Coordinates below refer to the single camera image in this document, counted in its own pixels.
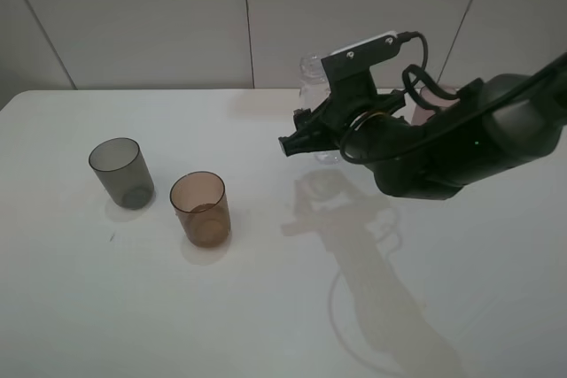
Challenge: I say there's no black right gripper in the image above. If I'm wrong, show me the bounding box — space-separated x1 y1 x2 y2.
278 94 425 170

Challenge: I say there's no clear plastic water bottle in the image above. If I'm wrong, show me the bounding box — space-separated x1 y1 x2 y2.
297 50 345 166

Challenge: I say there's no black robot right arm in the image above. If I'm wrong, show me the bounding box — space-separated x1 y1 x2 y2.
280 57 566 200

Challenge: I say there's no pink translucent plastic cup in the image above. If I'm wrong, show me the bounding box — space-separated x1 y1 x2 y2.
409 84 460 127

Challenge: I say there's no brown translucent plastic cup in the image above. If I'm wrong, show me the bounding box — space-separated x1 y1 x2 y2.
169 171 231 248

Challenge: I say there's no grey translucent plastic cup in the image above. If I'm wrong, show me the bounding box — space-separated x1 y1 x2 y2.
89 137 155 210

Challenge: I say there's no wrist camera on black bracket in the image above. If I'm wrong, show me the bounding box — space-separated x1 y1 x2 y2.
322 31 401 98

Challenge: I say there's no black camera cable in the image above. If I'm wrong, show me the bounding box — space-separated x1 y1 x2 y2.
338 31 567 164

